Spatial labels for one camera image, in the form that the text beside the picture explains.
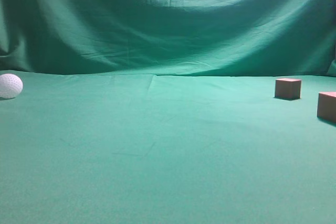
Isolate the white dimpled ball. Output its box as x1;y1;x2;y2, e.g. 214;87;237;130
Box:
1;73;23;99

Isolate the brown cube block at edge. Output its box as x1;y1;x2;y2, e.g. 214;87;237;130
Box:
317;91;335;123

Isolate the green cloth backdrop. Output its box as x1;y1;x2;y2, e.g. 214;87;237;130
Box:
1;0;335;223

